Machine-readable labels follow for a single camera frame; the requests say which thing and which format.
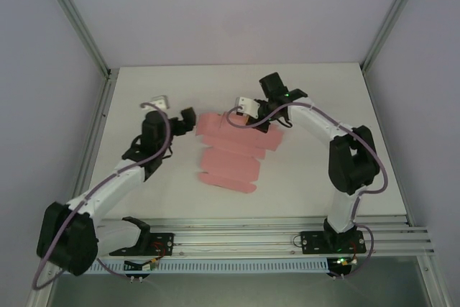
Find aluminium frame post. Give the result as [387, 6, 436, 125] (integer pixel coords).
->
[361, 0, 431, 73]
[34, 0, 111, 78]

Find small circuit board with green light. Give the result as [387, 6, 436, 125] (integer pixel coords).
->
[328, 256, 357, 269]

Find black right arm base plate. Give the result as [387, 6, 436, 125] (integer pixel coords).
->
[300, 230, 368, 255]

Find aluminium table side rail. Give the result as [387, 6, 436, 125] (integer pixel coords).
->
[24, 68, 119, 307]
[362, 68, 452, 307]

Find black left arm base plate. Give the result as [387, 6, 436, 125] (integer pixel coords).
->
[147, 232, 175, 257]

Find aluminium mounting rail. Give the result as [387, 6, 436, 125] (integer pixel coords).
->
[96, 216, 436, 260]

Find white slotted cable duct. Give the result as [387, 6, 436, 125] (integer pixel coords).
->
[86, 257, 330, 275]

